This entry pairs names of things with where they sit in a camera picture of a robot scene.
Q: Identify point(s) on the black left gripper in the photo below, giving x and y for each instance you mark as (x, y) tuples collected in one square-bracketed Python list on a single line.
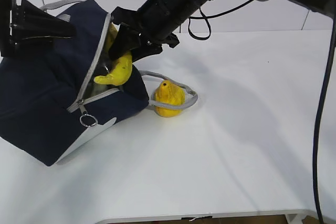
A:
[(35, 27)]

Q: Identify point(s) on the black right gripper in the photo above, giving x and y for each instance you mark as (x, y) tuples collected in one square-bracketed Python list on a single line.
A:
[(133, 36)]

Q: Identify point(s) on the yellow banana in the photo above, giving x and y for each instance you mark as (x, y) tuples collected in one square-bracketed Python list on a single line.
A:
[(112, 72)]

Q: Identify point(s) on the yellow pear-shaped fruit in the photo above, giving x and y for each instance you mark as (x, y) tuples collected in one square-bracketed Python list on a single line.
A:
[(169, 93)]

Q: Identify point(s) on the navy blue lunch bag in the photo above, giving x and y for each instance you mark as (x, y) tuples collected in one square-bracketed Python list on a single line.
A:
[(50, 102)]

